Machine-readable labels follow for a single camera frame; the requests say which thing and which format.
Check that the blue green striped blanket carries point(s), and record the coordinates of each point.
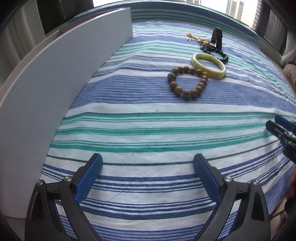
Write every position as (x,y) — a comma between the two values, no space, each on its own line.
(150,129)

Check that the beige cushion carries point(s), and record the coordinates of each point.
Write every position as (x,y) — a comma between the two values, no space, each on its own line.
(291,74)

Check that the tall apartment building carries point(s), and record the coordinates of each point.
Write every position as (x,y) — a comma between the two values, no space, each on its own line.
(234,9)

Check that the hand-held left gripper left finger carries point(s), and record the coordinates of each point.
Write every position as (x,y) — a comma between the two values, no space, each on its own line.
(89,178)

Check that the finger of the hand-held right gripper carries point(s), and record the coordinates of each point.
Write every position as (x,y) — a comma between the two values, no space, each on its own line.
(275,129)
(282,121)

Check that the cream white bangle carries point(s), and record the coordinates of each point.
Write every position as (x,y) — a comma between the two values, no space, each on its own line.
(218,74)

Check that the dark window blind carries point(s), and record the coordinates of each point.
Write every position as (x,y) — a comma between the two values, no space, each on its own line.
(272,25)

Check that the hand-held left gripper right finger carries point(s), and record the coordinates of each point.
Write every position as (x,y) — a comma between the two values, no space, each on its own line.
(207,178)

